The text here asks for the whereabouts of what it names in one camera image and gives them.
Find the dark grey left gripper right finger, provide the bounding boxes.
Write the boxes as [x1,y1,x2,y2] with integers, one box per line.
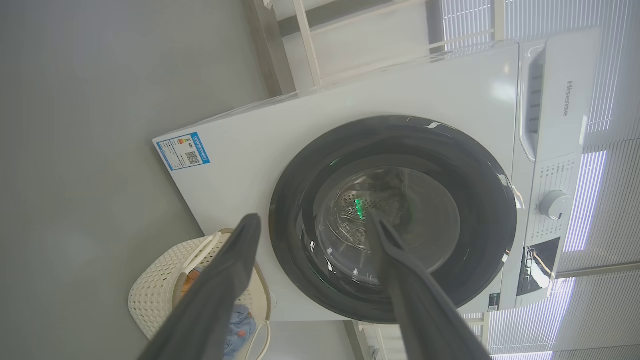
[367,210,491,360]

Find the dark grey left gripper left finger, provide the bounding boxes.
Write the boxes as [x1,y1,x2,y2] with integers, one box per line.
[139,214,262,360]

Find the cream orange blue garment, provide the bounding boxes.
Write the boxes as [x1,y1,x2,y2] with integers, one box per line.
[181,267,203,296]

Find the blue garment with orange prints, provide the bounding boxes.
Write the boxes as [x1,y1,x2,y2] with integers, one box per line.
[222,304,257,358]

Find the black round glass washer door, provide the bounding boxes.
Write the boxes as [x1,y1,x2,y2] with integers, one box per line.
[268,115,518,325]

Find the black washer display panel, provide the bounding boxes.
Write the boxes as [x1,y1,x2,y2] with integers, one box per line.
[516,237,561,297]

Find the silver washer control knob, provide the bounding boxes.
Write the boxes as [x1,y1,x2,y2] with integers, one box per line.
[539,190,574,221]

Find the white front-load washing machine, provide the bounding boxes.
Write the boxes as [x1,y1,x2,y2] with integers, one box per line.
[152,27,601,323]

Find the cream perforated laundry basket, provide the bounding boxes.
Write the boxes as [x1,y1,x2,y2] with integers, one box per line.
[128,229,273,360]

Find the blue energy label sticker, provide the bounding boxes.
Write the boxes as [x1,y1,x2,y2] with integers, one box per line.
[156,132,211,172]

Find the white detergent drawer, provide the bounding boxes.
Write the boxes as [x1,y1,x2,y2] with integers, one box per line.
[519,27,601,162]

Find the white shelf rack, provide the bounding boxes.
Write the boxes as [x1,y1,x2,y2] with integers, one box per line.
[292,0,506,88]

